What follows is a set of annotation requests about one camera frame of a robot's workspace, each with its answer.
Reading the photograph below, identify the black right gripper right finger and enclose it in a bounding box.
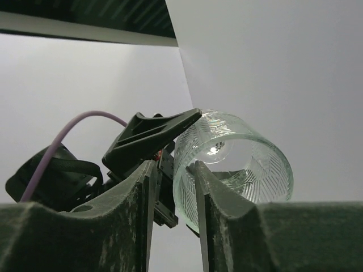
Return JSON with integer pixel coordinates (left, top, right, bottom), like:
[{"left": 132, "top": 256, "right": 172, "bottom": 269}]
[{"left": 195, "top": 161, "right": 362, "bottom": 271}]

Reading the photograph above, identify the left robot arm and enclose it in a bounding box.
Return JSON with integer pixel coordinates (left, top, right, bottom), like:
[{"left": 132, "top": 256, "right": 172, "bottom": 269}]
[{"left": 30, "top": 108, "right": 202, "bottom": 228}]

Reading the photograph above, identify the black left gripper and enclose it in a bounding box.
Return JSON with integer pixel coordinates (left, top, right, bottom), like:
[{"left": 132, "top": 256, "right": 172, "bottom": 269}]
[{"left": 102, "top": 108, "right": 202, "bottom": 227}]

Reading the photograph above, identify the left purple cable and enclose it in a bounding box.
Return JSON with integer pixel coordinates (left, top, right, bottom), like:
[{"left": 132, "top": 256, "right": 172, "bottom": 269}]
[{"left": 19, "top": 110, "right": 128, "bottom": 202}]

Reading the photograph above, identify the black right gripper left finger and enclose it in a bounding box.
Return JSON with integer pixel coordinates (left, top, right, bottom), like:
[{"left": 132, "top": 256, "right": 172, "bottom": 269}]
[{"left": 1, "top": 160, "right": 158, "bottom": 271}]

